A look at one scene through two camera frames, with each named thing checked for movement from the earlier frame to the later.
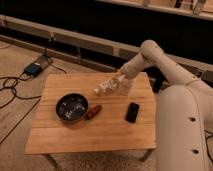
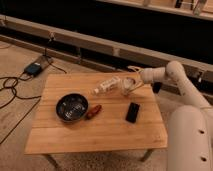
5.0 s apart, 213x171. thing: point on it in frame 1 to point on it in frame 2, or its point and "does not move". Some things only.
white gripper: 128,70 to 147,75
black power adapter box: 33,69 does not move
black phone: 132,111 does not move
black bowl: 72,107 does not move
